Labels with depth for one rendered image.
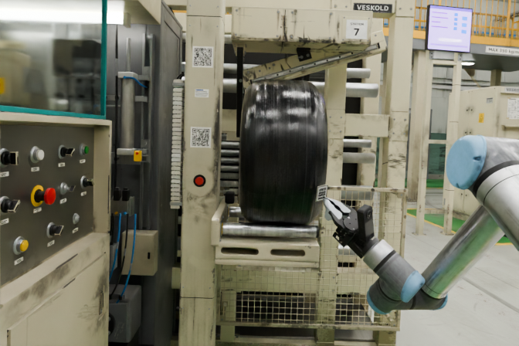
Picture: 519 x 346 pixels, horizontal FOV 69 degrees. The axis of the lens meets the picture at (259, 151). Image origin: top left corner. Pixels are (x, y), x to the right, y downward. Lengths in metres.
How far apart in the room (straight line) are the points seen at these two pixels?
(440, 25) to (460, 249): 4.37
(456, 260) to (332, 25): 1.04
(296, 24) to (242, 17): 0.23
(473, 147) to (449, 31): 4.57
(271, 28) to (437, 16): 3.84
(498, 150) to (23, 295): 1.02
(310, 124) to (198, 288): 0.74
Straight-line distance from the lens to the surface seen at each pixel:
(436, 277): 1.26
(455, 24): 5.47
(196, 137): 1.39
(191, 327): 1.57
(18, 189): 0.99
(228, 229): 1.34
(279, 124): 1.20
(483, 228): 1.11
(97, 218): 1.35
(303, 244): 1.34
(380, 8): 2.13
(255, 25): 1.69
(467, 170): 0.88
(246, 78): 1.78
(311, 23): 1.71
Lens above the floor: 1.25
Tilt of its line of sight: 3 degrees down
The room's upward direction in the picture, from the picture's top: 2 degrees clockwise
